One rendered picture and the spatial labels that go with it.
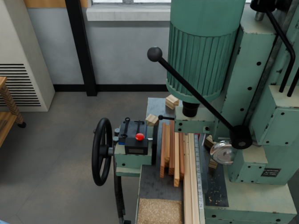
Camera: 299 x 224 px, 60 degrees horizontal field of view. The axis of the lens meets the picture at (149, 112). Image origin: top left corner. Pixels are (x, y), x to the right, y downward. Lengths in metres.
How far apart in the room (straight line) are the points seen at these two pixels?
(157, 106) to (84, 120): 1.32
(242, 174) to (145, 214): 0.32
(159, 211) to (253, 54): 0.53
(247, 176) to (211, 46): 0.43
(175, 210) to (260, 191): 0.39
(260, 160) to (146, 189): 0.38
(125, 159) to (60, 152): 1.32
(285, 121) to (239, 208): 0.45
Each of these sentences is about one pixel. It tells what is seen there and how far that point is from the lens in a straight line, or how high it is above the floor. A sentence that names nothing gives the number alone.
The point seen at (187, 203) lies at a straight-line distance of 0.87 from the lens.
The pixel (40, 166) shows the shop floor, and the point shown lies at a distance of 2.21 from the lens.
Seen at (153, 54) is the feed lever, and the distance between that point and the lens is 0.58.
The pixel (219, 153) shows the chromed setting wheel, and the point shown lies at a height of 1.03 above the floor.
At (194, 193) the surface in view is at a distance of 0.88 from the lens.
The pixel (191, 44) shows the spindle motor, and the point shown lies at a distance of 0.66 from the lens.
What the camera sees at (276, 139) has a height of 1.18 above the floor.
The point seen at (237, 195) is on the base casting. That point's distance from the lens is 1.08.
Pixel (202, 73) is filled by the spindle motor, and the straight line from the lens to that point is 0.71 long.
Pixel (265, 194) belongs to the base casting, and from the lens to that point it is 1.13.
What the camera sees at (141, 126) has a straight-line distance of 0.96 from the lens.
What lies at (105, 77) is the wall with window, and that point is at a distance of 2.54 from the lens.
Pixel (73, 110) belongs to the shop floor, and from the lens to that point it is 2.53.
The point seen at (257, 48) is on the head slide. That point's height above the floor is 1.38.
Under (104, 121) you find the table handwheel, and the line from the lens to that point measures 1.08.
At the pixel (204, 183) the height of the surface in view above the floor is 0.85.
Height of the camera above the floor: 1.72
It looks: 46 degrees down
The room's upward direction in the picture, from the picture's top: straight up
